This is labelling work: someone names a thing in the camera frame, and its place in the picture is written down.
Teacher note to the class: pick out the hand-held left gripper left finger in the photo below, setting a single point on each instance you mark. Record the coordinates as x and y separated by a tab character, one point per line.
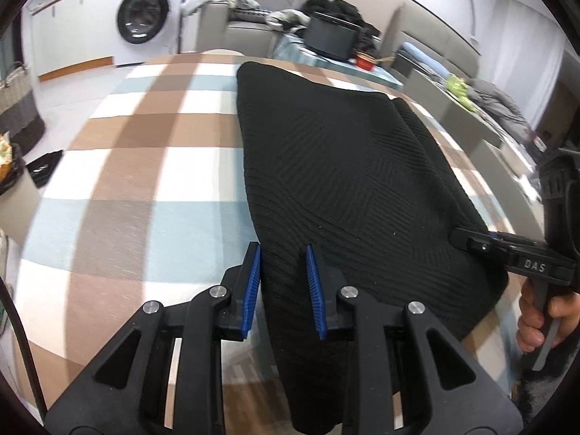
251	294

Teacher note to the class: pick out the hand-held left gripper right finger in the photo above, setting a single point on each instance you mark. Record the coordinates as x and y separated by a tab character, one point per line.
316	299

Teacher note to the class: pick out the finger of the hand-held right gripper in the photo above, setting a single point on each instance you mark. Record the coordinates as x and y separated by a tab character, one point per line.
475	241
521	242

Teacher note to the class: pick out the black knit sweater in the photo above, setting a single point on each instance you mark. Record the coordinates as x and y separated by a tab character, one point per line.
344	167

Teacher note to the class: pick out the person's right forearm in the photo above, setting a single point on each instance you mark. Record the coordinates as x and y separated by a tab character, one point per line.
543	394

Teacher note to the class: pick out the pile of black clothes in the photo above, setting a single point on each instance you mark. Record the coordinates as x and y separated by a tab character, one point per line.
344	11

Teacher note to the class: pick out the person's right hand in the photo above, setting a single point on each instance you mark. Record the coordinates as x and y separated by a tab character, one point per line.
528	326

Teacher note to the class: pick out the grey quilt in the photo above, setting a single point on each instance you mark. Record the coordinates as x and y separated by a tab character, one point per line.
498	108

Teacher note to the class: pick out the tall grey cabinet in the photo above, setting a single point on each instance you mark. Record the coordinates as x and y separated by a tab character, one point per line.
435	108

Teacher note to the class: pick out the large green plush toy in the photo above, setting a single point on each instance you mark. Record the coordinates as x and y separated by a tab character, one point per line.
457	90

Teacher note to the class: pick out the brown blue plaid tablecloth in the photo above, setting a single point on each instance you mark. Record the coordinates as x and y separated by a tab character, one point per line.
149	167

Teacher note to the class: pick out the light blue pillow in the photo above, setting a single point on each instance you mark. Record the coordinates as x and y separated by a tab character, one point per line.
421	56

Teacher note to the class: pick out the red bowl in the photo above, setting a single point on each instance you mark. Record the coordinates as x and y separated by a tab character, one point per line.
365	61

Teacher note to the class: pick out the grey bed headboard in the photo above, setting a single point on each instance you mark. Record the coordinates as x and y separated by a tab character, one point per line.
435	31

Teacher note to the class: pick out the round white stool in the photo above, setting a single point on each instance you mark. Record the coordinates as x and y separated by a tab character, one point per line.
222	50

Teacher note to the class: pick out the teal checked tablecloth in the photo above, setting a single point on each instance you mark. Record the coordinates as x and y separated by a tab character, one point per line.
294	52

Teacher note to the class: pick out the black rice cooker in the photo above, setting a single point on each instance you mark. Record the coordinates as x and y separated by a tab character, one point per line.
328	38

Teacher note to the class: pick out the white trash bin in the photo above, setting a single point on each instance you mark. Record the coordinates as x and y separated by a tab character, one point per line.
16	204

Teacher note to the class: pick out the grey sofa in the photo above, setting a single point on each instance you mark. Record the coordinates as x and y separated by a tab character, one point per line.
244	36

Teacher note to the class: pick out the black white checked pillow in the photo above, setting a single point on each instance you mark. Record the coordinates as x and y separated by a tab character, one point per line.
251	13

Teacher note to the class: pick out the crumpled yellow waste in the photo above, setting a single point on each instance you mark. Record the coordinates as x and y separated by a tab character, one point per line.
4	154

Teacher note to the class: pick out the woven laundry basket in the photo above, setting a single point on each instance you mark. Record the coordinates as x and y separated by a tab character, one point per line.
18	108

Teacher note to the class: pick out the white washing machine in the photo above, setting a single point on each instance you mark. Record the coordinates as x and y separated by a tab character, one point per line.
145	13

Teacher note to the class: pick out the white kitchen base cabinet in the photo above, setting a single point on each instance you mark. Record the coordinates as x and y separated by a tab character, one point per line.
72	31

